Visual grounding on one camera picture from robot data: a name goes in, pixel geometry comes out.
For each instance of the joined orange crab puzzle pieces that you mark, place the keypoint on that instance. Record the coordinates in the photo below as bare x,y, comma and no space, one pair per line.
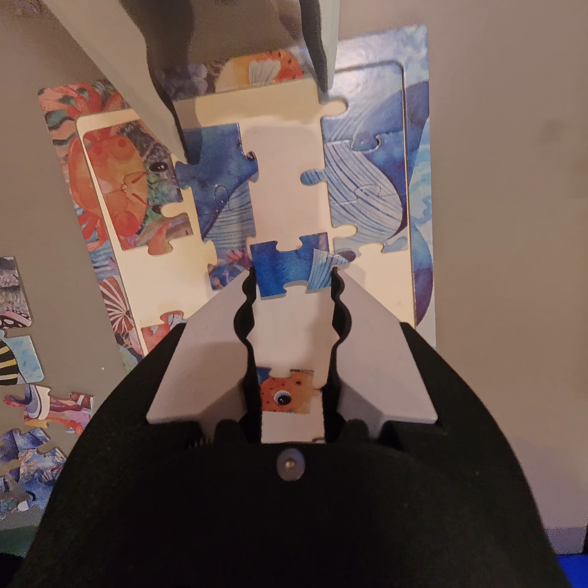
124,183

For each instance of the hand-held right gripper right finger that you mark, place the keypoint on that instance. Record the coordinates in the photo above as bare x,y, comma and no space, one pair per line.
386,372

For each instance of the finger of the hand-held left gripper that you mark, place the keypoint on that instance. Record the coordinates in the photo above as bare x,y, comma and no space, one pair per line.
105,50
324,41

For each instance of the red octopus puzzle piece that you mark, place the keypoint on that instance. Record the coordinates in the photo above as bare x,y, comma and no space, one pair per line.
158,328

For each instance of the red coral white wave piece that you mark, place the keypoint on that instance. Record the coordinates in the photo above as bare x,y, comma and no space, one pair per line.
50,409

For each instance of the orange pufferfish puzzle piece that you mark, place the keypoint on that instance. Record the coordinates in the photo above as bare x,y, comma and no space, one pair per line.
285,390

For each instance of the black white spotted puzzle piece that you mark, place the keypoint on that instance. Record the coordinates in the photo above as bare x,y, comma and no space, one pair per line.
13,294

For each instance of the dark blue whale face piece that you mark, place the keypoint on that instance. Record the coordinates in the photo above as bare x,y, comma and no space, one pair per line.
216,160

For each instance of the joined coral reef puzzle pieces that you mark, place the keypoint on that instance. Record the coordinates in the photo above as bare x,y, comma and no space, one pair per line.
27,468

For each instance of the ocean jigsaw puzzle frame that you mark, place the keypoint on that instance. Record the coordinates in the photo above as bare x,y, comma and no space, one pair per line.
285,151

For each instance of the blue object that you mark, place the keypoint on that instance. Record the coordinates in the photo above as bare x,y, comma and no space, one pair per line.
574,572

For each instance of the blue striped coral puzzle piece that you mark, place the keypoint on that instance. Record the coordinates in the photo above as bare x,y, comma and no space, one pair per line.
229,225

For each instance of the blue white-striped puzzle piece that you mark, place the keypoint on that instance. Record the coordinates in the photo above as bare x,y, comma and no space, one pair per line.
285,266

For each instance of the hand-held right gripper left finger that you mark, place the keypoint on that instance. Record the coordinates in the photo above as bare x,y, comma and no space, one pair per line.
197,372

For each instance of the joined blue whale puzzle pieces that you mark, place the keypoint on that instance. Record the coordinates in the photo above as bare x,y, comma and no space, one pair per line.
367,183

